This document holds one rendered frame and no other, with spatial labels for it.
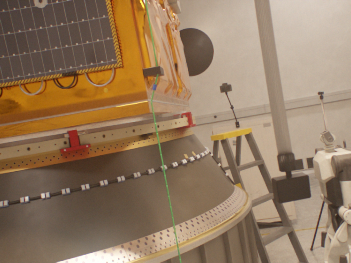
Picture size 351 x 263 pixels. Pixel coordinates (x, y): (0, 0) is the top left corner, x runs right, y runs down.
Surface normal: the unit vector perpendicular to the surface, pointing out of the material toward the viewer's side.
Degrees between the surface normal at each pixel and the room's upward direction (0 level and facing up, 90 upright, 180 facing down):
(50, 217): 62
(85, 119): 90
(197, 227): 43
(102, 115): 90
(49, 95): 96
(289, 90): 90
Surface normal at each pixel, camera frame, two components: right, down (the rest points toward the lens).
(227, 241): -0.55, 0.13
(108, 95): -0.09, 0.09
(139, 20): 0.60, 0.00
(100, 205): 0.27, -0.48
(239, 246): 0.89, -0.13
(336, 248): -0.07, 0.48
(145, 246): 0.22, -0.75
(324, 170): -0.79, 0.07
